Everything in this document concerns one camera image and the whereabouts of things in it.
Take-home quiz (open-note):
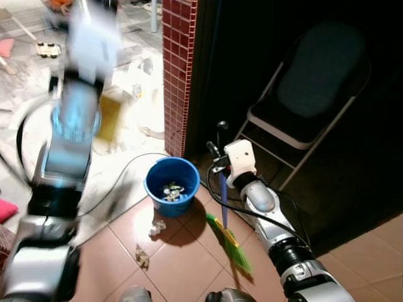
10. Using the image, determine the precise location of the green broom with blue handle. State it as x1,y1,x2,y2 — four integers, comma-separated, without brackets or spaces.
205,121,254,275

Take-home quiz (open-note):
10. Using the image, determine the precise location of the yellow dustpan with red handle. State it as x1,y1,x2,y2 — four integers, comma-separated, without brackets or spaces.
96,93,125,144

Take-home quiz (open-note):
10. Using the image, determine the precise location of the crumpled wrappers heap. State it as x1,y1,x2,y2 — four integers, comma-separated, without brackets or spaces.
161,182,186,202

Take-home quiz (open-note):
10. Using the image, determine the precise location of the pale twisted scrap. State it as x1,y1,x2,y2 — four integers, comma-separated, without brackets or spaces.
141,125,165,141

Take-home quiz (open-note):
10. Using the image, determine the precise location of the blue plastic bucket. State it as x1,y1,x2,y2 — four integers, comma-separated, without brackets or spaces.
144,157,202,218

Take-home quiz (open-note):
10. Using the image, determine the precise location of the white crumpled paper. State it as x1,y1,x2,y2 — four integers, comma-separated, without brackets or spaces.
149,218,168,238

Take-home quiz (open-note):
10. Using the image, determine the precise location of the brown paper scrap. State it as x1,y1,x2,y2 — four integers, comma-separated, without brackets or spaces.
133,245,151,272

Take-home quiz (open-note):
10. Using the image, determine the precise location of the grey right robot leg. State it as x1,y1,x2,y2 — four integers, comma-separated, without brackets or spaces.
204,288,257,302

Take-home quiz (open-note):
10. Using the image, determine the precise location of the grey robot leg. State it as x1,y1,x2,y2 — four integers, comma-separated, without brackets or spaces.
118,286,153,302
204,288,257,302

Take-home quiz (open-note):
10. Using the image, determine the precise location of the grey left robot leg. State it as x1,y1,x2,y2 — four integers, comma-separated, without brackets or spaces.
118,286,153,302

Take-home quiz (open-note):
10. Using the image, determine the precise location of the small white toy car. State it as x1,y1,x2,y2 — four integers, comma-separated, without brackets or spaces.
35,42,62,59

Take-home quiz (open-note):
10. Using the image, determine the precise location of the small pink slipper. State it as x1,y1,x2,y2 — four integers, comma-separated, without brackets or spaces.
0,198,19,225

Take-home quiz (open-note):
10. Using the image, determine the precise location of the pink pillow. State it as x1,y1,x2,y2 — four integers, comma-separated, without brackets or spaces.
0,38,15,59

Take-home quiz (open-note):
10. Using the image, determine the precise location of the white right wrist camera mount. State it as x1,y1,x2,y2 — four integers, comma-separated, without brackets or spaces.
224,139,259,187

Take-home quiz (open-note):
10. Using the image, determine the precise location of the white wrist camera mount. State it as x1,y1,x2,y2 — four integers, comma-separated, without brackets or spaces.
224,139,259,187
66,0,123,86

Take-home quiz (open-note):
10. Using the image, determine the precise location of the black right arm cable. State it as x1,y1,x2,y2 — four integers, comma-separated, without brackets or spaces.
210,167,310,247

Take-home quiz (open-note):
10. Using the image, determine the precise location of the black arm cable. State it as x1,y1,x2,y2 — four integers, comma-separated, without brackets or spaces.
15,94,64,189
210,167,310,247

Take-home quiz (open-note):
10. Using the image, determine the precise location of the thin black floor cable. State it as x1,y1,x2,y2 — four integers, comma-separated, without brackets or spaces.
77,151,171,219

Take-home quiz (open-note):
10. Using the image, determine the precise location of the red tiled low wall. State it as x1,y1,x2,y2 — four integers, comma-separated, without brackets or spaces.
162,0,200,159

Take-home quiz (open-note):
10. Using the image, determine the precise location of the dark folding chair, white frame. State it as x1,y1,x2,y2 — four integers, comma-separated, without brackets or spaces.
235,21,373,191

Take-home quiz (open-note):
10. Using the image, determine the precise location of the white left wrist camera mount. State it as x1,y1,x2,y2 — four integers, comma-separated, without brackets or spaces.
66,0,123,86

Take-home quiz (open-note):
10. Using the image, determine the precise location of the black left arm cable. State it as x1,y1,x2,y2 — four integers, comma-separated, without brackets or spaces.
15,94,64,189

